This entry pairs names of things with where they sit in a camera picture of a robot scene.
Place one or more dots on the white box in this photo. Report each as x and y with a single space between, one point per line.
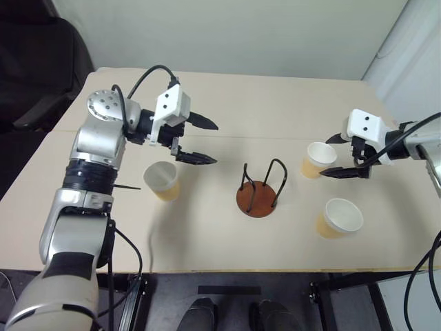
413 303

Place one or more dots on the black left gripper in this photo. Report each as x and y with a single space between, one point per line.
170 132

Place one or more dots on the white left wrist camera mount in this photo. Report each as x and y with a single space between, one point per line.
170 103

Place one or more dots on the black metal table leg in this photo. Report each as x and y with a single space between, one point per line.
132 303
325 307

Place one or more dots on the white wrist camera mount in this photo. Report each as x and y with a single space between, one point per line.
170 103
365 127

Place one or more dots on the black office chair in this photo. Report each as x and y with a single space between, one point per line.
38 65

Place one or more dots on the tan paper cup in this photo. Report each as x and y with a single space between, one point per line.
341 215
318 157
161 179

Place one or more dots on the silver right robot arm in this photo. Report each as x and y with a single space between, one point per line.
418 146

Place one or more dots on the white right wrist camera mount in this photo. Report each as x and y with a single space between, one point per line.
365 127

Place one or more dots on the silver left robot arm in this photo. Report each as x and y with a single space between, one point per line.
96 138

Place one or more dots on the dark rounded shape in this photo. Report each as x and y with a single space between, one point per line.
274 315
198 315

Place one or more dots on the black tape strip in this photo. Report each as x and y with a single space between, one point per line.
229 290

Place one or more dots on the black zip tie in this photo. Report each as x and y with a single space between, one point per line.
127 187

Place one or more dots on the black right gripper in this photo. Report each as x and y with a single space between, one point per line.
360 146

